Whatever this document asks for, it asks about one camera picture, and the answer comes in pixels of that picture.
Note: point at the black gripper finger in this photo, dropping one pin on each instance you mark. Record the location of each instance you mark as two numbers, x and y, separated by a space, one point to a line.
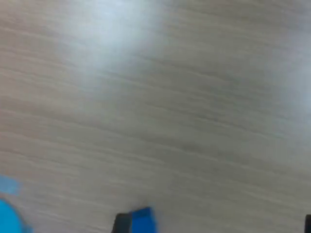
122 224
308 224

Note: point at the blue cube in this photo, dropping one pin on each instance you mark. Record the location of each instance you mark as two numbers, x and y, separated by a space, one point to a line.
144 219

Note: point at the blue plastic cup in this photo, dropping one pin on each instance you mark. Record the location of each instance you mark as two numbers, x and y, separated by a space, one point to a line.
9 218

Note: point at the small blue-grey tape piece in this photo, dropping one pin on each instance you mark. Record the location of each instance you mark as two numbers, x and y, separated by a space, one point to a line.
8 185

